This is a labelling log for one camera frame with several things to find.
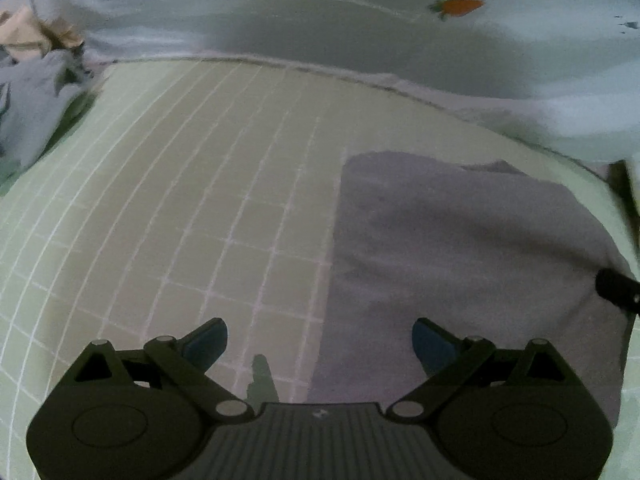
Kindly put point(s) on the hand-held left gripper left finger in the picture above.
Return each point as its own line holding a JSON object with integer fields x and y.
{"x": 207, "y": 342}

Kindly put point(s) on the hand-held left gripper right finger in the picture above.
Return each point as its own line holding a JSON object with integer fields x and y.
{"x": 431, "y": 342}

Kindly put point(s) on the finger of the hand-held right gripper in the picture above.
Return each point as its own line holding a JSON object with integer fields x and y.
{"x": 620, "y": 290}
{"x": 627, "y": 195}

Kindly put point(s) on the grey garment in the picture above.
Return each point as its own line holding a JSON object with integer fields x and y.
{"x": 460, "y": 260}

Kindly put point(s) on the green checked mat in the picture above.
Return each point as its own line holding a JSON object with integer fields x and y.
{"x": 175, "y": 185}

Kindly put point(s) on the light blue garment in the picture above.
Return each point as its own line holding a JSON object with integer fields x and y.
{"x": 30, "y": 100}

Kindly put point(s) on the white printed blanket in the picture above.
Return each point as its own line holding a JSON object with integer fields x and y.
{"x": 250, "y": 10}

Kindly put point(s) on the beige cloth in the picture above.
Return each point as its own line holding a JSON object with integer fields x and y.
{"x": 30, "y": 30}

